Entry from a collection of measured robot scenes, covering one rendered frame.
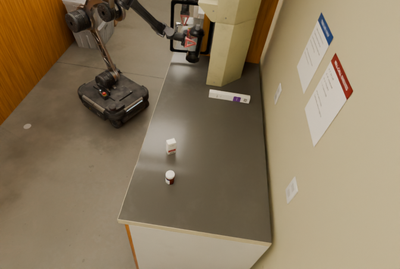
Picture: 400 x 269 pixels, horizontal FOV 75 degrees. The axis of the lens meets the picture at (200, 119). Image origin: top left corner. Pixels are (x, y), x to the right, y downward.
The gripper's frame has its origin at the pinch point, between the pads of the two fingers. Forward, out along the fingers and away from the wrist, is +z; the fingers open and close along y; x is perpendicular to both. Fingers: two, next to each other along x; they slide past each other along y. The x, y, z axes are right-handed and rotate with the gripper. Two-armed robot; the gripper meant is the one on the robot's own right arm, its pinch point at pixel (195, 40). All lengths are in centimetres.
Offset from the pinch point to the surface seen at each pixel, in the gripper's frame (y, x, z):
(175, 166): -86, 25, 1
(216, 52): -14.4, -2.4, 15.0
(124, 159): -27, 123, -47
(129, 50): 155, 128, -90
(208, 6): -13.7, -30.1, 3.9
